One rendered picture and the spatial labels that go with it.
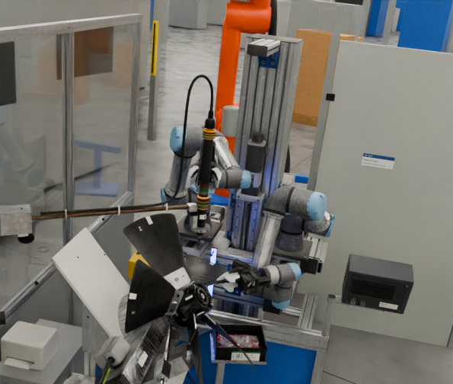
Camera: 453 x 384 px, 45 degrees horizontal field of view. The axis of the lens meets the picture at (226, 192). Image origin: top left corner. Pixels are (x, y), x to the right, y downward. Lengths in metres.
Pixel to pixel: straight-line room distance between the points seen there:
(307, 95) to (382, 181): 6.45
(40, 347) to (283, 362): 1.10
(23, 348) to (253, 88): 1.58
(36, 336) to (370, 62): 2.46
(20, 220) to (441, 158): 2.72
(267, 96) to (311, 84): 7.30
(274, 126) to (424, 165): 1.28
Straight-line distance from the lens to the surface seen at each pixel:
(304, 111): 10.14
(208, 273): 2.21
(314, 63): 10.00
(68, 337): 2.40
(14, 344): 2.23
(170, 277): 2.02
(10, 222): 1.78
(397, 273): 2.37
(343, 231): 3.87
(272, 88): 2.78
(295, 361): 2.65
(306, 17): 12.70
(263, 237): 2.34
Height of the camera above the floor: 2.27
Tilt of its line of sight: 21 degrees down
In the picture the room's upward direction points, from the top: 6 degrees clockwise
